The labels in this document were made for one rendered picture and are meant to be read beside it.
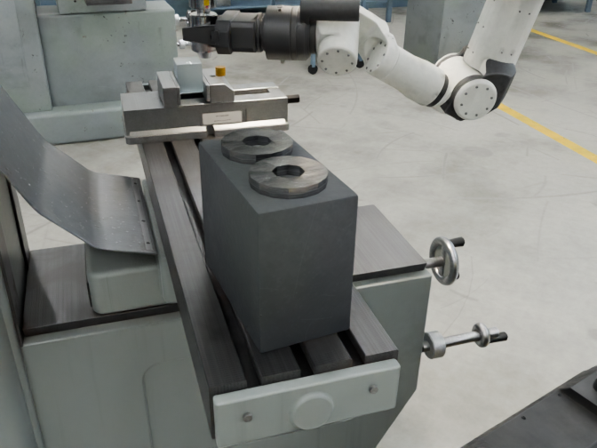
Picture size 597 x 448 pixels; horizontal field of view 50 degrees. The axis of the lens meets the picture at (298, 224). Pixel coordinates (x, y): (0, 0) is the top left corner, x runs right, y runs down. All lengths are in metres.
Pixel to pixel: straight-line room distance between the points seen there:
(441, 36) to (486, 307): 3.31
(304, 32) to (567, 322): 1.85
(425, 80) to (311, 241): 0.53
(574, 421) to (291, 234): 0.81
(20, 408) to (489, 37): 1.03
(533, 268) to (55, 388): 2.16
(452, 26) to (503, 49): 4.42
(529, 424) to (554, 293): 1.54
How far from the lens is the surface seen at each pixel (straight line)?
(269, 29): 1.09
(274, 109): 1.41
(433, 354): 1.46
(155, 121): 1.37
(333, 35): 1.08
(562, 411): 1.37
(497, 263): 2.93
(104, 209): 1.24
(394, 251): 1.37
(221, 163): 0.78
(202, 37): 1.13
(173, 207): 1.10
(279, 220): 0.68
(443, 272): 1.55
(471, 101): 1.18
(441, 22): 5.54
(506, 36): 1.18
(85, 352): 1.23
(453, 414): 2.15
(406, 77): 1.15
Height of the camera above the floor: 1.48
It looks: 29 degrees down
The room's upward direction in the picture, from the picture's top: 1 degrees clockwise
